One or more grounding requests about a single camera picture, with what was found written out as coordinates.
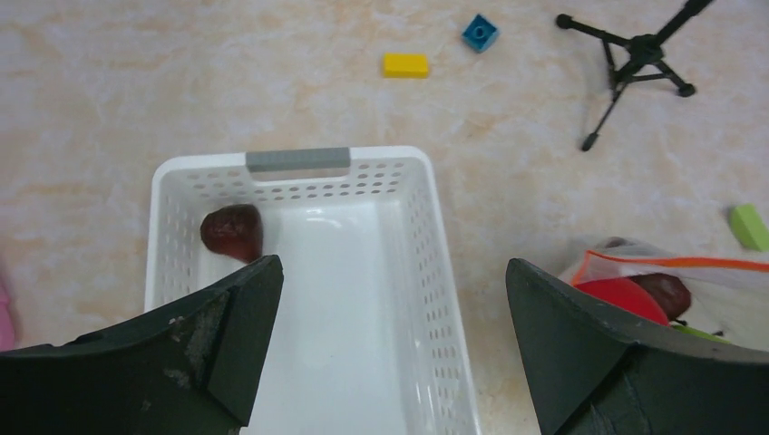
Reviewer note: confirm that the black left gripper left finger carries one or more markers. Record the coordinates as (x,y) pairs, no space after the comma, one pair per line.
(191,366)

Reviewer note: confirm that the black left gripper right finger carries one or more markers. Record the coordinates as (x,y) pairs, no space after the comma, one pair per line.
(593,368)

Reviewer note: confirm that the red tomato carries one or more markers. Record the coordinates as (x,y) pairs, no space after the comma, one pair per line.
(625,294)

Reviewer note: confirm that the dark maroon fig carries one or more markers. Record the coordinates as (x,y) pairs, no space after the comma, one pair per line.
(235,231)

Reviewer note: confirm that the clear orange-zip bag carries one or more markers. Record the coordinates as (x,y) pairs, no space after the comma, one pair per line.
(728,296)

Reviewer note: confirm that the green apple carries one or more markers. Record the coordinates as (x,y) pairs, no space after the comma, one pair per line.
(693,331)

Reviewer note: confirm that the white perforated plastic basket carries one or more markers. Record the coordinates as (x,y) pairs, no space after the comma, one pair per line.
(368,337)

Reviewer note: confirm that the pink cylindrical toy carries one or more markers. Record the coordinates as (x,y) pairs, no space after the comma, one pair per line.
(7,327)

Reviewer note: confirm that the green rectangular block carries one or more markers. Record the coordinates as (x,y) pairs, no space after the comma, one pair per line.
(748,227)

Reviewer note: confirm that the black microphone tripod stand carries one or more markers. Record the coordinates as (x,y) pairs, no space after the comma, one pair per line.
(636,59)

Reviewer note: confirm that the blue square block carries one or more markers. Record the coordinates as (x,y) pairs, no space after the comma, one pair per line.
(480,34)

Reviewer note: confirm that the yellow rectangular block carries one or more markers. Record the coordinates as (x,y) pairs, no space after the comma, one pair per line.
(405,65)

